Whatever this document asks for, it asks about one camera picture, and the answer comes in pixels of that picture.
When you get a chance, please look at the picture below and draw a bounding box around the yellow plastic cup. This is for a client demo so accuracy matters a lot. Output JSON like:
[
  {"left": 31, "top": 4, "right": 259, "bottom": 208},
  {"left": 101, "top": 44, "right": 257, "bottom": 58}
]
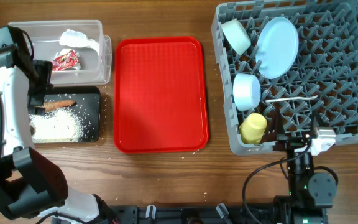
[{"left": 239, "top": 113, "right": 267, "bottom": 144}]

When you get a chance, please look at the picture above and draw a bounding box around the cooked white rice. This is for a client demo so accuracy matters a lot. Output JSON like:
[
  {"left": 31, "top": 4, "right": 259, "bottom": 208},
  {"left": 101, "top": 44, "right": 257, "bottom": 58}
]
[{"left": 29, "top": 93, "right": 101, "bottom": 144}]

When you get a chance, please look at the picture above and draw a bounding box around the white plastic spoon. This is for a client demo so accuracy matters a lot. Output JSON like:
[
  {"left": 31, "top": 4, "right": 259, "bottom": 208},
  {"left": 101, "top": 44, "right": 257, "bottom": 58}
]
[{"left": 265, "top": 95, "right": 318, "bottom": 103}]

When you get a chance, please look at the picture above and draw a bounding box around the red snack wrapper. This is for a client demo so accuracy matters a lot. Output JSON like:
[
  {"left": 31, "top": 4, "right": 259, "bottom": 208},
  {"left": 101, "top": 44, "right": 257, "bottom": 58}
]
[{"left": 52, "top": 49, "right": 81, "bottom": 71}]

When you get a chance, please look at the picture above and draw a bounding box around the small light blue bowl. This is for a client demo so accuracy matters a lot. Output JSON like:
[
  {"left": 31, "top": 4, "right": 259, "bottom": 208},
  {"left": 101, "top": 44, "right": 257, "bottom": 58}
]
[{"left": 233, "top": 73, "right": 261, "bottom": 111}]

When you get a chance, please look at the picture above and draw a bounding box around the white napkin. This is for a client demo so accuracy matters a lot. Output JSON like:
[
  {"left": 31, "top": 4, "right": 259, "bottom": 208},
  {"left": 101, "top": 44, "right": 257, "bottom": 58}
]
[{"left": 59, "top": 29, "right": 99, "bottom": 54}]

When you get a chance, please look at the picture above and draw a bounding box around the large light blue plate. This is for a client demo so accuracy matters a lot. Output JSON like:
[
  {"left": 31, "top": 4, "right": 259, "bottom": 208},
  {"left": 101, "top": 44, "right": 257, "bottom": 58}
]
[{"left": 255, "top": 17, "right": 299, "bottom": 79}]

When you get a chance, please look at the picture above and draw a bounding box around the green bowl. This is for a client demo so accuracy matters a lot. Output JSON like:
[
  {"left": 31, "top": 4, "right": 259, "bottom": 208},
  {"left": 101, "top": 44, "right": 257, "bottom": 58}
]
[{"left": 222, "top": 19, "right": 251, "bottom": 55}]

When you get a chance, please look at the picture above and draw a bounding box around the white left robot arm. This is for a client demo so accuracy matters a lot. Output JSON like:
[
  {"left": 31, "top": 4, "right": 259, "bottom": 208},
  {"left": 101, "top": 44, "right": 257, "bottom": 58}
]
[{"left": 0, "top": 25, "right": 120, "bottom": 223}]

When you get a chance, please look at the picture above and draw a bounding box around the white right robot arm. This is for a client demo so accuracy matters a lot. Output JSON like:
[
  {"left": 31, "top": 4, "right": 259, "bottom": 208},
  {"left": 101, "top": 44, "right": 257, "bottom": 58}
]
[{"left": 262, "top": 111, "right": 339, "bottom": 224}]

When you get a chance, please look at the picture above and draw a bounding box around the black waste tray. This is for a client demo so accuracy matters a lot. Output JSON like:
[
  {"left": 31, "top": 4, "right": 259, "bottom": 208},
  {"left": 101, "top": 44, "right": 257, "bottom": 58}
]
[{"left": 28, "top": 86, "right": 101, "bottom": 145}]

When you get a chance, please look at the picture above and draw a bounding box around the clear plastic waste bin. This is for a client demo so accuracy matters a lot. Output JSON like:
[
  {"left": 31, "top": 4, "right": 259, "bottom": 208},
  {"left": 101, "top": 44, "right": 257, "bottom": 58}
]
[{"left": 8, "top": 20, "right": 112, "bottom": 86}]

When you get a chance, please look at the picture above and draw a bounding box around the grey dishwasher rack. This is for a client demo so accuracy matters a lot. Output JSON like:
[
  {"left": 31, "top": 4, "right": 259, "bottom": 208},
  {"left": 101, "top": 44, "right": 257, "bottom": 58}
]
[{"left": 211, "top": 1, "right": 358, "bottom": 156}]

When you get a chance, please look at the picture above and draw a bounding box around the red serving tray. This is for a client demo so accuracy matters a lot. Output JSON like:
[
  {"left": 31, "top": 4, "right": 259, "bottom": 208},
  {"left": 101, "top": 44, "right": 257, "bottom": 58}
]
[{"left": 114, "top": 37, "right": 209, "bottom": 154}]

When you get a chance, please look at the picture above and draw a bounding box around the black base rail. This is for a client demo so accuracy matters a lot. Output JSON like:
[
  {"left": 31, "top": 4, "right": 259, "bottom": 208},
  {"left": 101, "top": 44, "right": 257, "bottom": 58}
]
[{"left": 111, "top": 203, "right": 328, "bottom": 224}]

